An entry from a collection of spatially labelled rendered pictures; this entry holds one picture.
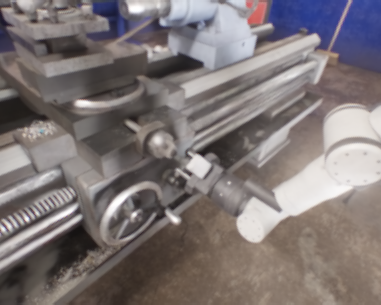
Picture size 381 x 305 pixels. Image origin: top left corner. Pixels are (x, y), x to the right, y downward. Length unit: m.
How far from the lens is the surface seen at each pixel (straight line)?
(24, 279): 1.09
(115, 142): 0.71
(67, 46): 0.74
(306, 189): 0.54
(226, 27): 1.35
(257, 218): 0.59
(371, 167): 0.46
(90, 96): 0.78
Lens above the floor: 1.29
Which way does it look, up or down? 38 degrees down
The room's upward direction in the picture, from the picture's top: 5 degrees clockwise
